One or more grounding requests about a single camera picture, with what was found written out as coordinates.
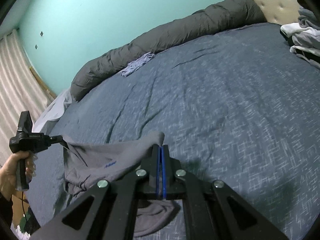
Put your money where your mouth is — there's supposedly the grey T-shirt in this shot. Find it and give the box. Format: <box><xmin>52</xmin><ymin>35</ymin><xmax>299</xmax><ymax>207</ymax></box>
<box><xmin>62</xmin><ymin>131</ymin><xmax>181</xmax><ymax>238</ymax></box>

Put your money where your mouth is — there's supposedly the wooden frame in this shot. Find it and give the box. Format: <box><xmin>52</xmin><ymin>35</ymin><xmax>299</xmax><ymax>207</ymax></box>
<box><xmin>29</xmin><ymin>66</ymin><xmax>57</xmax><ymax>99</ymax></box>

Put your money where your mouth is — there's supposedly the light grey pillow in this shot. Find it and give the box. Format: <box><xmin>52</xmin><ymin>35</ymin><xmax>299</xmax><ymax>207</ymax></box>
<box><xmin>34</xmin><ymin>89</ymin><xmax>75</xmax><ymax>130</ymax></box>

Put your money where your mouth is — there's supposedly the bed with blue sheet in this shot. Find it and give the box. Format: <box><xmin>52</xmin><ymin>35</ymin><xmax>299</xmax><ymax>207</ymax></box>
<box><xmin>25</xmin><ymin>22</ymin><xmax>320</xmax><ymax>240</ymax></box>

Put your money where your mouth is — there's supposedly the beige curtain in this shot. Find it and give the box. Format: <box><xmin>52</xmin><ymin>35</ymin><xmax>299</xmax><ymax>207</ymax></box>
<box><xmin>0</xmin><ymin>29</ymin><xmax>54</xmax><ymax>167</ymax></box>

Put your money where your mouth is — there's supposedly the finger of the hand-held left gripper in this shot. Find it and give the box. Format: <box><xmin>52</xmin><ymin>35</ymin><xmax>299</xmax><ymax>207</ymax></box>
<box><xmin>49</xmin><ymin>135</ymin><xmax>70</xmax><ymax>151</ymax></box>

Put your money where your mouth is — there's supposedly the rolled dark grey duvet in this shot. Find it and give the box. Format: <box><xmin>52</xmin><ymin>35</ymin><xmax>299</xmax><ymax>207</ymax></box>
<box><xmin>70</xmin><ymin>0</ymin><xmax>268</xmax><ymax>102</ymax></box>

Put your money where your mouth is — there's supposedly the black cable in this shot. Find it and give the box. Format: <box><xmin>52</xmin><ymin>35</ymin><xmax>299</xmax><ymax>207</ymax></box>
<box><xmin>21</xmin><ymin>189</ymin><xmax>30</xmax><ymax>222</ymax></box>

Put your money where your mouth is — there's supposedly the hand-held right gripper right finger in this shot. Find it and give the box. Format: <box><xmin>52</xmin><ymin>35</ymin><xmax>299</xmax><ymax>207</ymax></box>
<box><xmin>161</xmin><ymin>144</ymin><xmax>288</xmax><ymax>240</ymax></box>

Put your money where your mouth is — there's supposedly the person's left hand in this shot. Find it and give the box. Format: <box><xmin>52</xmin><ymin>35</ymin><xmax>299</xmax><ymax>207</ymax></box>
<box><xmin>0</xmin><ymin>152</ymin><xmax>37</xmax><ymax>198</ymax></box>

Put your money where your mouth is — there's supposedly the stack of folded clothes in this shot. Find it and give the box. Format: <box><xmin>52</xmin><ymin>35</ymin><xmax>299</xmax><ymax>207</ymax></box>
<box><xmin>280</xmin><ymin>0</ymin><xmax>320</xmax><ymax>70</ymax></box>

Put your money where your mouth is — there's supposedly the cream tufted headboard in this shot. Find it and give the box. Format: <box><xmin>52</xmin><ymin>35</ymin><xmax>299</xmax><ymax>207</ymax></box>
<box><xmin>224</xmin><ymin>0</ymin><xmax>304</xmax><ymax>26</ymax></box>

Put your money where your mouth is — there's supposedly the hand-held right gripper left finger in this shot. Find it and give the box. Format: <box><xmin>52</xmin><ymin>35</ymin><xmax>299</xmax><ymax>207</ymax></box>
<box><xmin>30</xmin><ymin>144</ymin><xmax>162</xmax><ymax>240</ymax></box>

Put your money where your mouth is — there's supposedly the light blue garment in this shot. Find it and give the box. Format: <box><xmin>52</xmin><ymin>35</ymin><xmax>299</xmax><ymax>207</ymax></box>
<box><xmin>119</xmin><ymin>52</ymin><xmax>156</xmax><ymax>77</ymax></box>

